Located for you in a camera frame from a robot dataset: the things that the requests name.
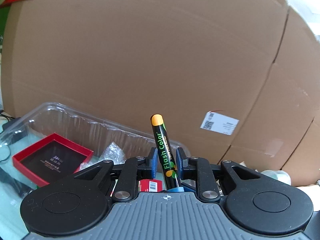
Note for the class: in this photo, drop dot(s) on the red and black box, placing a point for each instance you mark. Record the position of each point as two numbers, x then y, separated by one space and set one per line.
51 158

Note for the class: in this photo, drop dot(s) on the white shipping label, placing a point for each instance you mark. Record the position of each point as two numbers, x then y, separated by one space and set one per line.
219 124

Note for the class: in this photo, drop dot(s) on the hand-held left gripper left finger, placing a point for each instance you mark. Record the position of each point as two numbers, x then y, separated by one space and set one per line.
153 163

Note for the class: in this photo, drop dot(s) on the red box with barcode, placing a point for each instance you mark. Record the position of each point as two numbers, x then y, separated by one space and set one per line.
150 185

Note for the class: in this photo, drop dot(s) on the black orange-capped chalk marker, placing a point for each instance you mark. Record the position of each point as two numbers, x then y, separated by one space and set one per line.
162 145

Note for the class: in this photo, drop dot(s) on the large brown cardboard box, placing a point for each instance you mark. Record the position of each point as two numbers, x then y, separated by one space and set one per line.
160 62

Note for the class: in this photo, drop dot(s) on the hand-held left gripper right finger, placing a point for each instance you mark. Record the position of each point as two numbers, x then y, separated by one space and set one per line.
179 162

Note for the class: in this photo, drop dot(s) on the crumpled clear plastic bag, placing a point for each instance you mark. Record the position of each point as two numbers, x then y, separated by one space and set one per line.
112 152

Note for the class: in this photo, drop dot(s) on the clear plastic tray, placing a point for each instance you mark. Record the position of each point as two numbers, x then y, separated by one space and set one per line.
75 130

